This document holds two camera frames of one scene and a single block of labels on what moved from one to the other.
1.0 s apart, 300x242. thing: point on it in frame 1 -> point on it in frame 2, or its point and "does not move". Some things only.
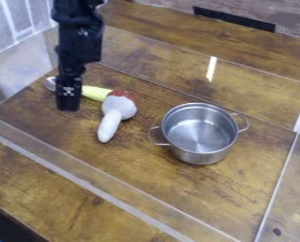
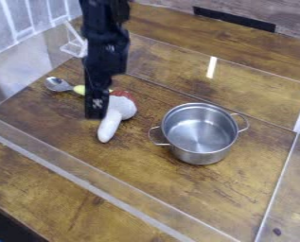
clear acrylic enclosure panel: x=189 y=149 does not move
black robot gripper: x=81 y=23 -> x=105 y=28
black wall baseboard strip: x=234 y=19 does not move
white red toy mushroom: x=118 y=108 does not move
